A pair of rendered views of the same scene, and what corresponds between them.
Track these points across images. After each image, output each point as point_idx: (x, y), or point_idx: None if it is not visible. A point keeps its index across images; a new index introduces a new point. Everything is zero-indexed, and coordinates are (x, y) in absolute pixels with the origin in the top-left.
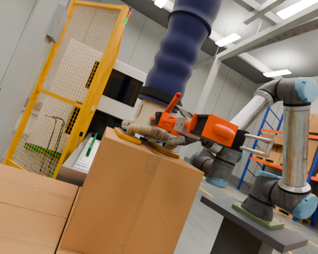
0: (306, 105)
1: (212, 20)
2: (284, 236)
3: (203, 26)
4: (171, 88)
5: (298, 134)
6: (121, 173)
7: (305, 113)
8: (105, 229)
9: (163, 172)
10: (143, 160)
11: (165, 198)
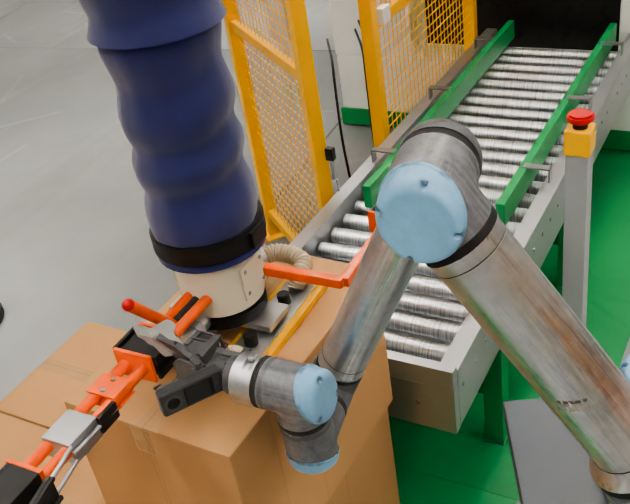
0: (443, 265)
1: (167, 8)
2: None
3: (146, 58)
4: (173, 235)
5: (491, 336)
6: (115, 451)
7: (460, 284)
8: None
9: (165, 453)
10: (127, 434)
11: (194, 492)
